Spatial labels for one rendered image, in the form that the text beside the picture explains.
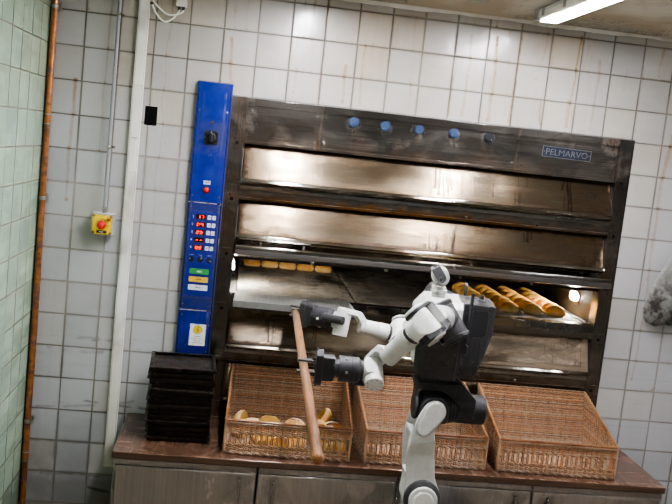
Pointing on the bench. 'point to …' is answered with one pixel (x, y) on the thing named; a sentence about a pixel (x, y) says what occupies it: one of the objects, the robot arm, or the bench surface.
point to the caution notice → (197, 334)
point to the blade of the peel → (281, 301)
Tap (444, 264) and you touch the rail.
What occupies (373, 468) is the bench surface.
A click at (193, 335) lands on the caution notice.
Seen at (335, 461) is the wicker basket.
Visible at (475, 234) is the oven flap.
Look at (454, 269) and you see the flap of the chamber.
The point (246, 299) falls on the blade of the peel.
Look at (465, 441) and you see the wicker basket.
